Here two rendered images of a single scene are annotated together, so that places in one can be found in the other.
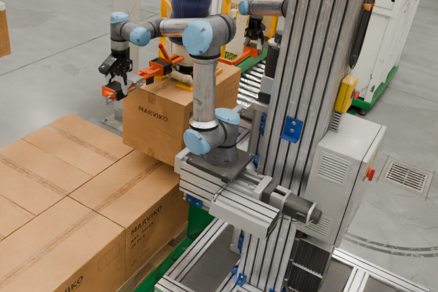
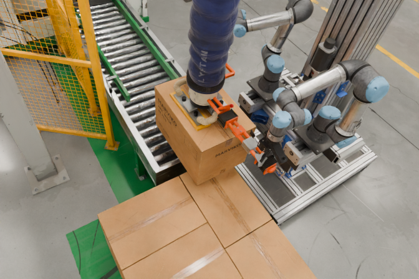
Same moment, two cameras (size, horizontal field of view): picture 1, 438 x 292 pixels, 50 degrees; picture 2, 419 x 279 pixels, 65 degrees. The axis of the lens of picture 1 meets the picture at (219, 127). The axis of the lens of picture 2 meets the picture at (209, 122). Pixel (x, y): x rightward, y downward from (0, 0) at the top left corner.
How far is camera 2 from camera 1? 238 cm
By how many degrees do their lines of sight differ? 52
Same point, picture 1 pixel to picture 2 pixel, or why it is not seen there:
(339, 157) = not seen: hidden behind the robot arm
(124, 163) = (199, 194)
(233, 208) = (347, 151)
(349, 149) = not seen: hidden behind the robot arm
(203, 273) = (274, 191)
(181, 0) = (220, 60)
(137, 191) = (236, 197)
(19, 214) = not seen: outside the picture
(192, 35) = (380, 91)
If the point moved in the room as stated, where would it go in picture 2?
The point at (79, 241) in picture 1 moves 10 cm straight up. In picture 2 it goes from (278, 253) to (282, 248)
